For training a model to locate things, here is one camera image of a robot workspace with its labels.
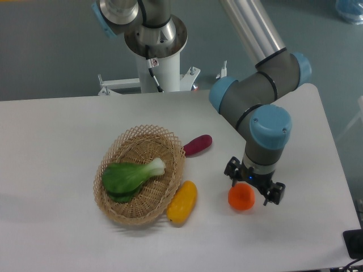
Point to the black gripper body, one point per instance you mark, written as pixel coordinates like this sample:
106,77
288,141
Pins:
258,176

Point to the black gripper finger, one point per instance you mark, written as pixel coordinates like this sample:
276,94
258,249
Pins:
233,170
274,194

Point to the orange fruit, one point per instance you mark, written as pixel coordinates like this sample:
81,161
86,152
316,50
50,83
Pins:
241,197

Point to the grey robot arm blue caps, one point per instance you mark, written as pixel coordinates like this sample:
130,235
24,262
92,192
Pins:
248,105

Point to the purple sweet potato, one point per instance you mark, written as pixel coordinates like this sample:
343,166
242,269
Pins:
197,145

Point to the yellow corn cob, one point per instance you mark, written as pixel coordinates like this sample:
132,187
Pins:
182,203

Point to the black device at edge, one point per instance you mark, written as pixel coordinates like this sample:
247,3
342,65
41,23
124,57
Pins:
353,243

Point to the woven bamboo basket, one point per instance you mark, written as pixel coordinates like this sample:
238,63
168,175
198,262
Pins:
142,144

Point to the green bok choy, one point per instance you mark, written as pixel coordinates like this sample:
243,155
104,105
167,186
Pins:
123,181

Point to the blue plastic bag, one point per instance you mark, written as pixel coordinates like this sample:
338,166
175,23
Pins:
350,10

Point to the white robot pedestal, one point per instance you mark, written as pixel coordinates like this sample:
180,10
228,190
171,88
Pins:
157,54

